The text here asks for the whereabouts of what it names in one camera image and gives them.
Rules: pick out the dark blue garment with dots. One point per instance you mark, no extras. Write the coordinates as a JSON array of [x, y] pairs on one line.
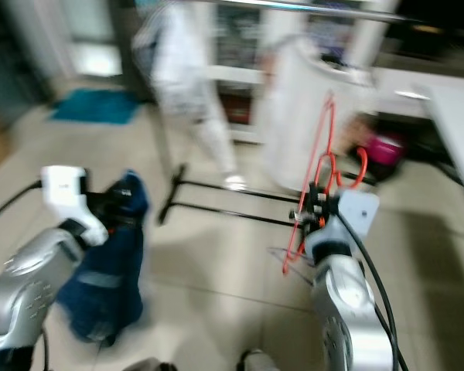
[[100, 286]]

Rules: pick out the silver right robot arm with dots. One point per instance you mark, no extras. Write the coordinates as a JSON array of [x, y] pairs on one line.
[[348, 309]]

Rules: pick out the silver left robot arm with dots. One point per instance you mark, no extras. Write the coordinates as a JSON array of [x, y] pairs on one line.
[[23, 294]]

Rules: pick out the magenta bin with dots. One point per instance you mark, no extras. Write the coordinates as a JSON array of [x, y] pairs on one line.
[[387, 151]]

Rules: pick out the pale hanging garment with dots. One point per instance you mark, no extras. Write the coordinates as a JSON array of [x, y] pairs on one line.
[[301, 116]]

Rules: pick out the teal floor mat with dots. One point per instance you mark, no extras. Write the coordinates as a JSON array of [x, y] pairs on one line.
[[97, 106]]

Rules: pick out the white low cabinet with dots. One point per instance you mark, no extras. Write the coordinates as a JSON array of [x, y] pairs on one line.
[[402, 85]]

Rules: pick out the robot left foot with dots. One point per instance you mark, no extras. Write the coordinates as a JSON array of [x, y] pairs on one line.
[[148, 365]]

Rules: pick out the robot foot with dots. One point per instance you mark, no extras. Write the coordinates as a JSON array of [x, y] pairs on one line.
[[257, 362], [148, 365]]

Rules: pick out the white hanging shirt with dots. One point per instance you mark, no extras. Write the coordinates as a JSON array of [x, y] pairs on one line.
[[185, 62]]

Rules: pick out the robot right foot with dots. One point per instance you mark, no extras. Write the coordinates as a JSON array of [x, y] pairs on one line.
[[257, 362]]

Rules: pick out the metal clothes rack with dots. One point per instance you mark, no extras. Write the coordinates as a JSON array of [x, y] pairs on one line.
[[301, 6]]

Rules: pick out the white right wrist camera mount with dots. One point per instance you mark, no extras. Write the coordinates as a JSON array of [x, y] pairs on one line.
[[359, 209]]

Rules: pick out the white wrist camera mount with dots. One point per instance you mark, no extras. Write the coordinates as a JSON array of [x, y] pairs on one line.
[[62, 189], [359, 209]]

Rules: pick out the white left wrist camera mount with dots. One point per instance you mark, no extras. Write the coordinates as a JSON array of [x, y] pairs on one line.
[[62, 189]]

